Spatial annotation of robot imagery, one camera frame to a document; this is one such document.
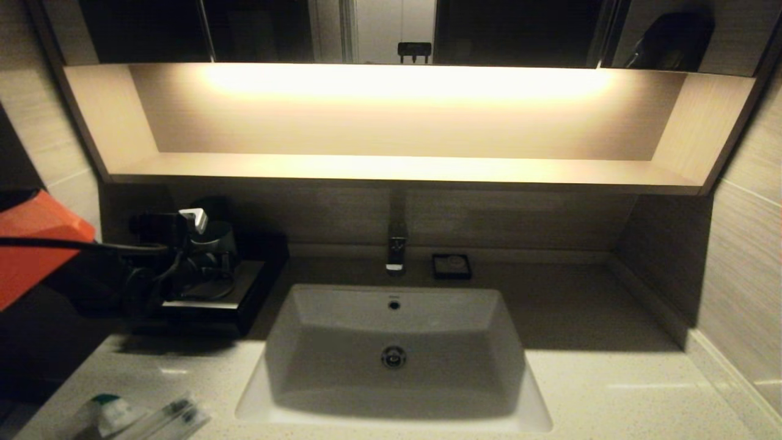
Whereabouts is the black storage box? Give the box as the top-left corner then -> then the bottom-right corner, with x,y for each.
131,234 -> 291,338

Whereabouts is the white sachet green cap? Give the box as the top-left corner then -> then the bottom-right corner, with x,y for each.
73,393 -> 149,438

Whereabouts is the thin black looped cable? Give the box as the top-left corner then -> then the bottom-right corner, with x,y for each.
160,276 -> 238,303

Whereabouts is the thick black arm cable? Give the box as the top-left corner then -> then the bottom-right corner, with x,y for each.
0,237 -> 173,255

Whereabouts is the black wall hair dryer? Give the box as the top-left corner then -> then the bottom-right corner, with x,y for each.
623,11 -> 715,72

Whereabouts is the small black device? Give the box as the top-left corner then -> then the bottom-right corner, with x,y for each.
398,42 -> 432,64

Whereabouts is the chrome faucet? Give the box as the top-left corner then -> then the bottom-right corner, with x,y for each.
385,189 -> 409,274

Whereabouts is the white ceramic sink basin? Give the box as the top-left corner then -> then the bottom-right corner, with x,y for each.
236,283 -> 552,432

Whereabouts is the grey plastic cup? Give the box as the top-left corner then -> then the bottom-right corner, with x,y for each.
189,219 -> 240,270

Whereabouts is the lit wooden shelf niche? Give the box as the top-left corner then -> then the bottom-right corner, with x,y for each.
63,62 -> 758,197

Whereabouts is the black cup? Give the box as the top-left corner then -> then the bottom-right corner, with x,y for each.
191,197 -> 234,224

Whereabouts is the black soap dish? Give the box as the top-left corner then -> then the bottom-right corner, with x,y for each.
431,254 -> 472,281

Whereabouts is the grey metal plate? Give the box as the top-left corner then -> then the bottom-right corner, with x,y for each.
162,259 -> 267,311

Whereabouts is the mirror cabinet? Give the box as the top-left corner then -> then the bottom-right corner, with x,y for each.
37,0 -> 782,76

